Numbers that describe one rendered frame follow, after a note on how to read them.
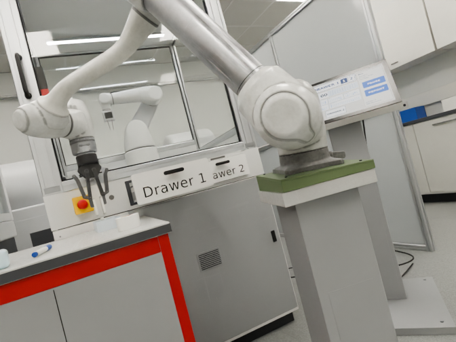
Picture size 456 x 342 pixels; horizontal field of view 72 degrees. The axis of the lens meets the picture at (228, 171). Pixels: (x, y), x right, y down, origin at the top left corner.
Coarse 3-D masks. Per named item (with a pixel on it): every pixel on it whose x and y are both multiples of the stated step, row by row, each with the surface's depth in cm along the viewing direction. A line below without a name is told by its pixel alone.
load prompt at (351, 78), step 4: (348, 76) 160; (352, 76) 159; (336, 80) 163; (340, 80) 162; (344, 80) 160; (348, 80) 159; (352, 80) 158; (324, 84) 165; (328, 84) 164; (332, 84) 162; (336, 84) 161; (340, 84) 160; (316, 88) 167; (320, 88) 165; (324, 88) 164; (328, 88) 162
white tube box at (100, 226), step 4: (112, 216) 125; (116, 216) 114; (100, 220) 123; (104, 220) 112; (108, 220) 113; (112, 220) 113; (96, 224) 111; (100, 224) 111; (104, 224) 112; (108, 224) 113; (112, 224) 113; (116, 224) 114; (96, 228) 113; (100, 228) 111; (104, 228) 112; (108, 228) 112; (112, 228) 113
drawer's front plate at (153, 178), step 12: (168, 168) 115; (192, 168) 119; (204, 168) 120; (132, 180) 110; (144, 180) 112; (156, 180) 113; (168, 180) 115; (180, 180) 117; (192, 180) 118; (204, 180) 120; (168, 192) 115; (180, 192) 116
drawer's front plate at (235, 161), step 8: (216, 160) 157; (224, 160) 158; (232, 160) 160; (240, 160) 161; (216, 168) 156; (224, 168) 158; (232, 168) 159; (240, 168) 161; (248, 168) 163; (224, 176) 157; (232, 176) 159
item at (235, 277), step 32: (224, 192) 158; (256, 192) 165; (192, 224) 151; (224, 224) 157; (256, 224) 163; (192, 256) 149; (224, 256) 155; (256, 256) 161; (192, 288) 148; (224, 288) 153; (256, 288) 159; (288, 288) 166; (192, 320) 146; (224, 320) 152; (256, 320) 158; (288, 320) 168
